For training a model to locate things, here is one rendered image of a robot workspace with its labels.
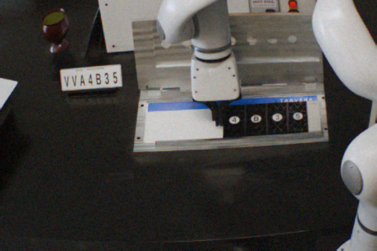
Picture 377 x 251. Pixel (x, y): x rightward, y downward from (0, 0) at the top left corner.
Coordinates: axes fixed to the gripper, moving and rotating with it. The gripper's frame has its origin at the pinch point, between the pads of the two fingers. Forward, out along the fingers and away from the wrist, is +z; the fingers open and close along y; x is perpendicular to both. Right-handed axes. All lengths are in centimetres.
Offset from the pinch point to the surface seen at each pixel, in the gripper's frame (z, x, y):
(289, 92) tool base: 0.5, 9.4, 16.4
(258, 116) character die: 1.4, 0.8, 8.7
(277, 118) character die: 1.5, -0.2, 13.2
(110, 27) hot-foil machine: -10.2, 27.5, -27.3
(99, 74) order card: -3.1, 16.2, -28.9
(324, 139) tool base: 3.9, -6.4, 24.2
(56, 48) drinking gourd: -3, 33, -44
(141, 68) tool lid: -6.9, 10.7, -17.4
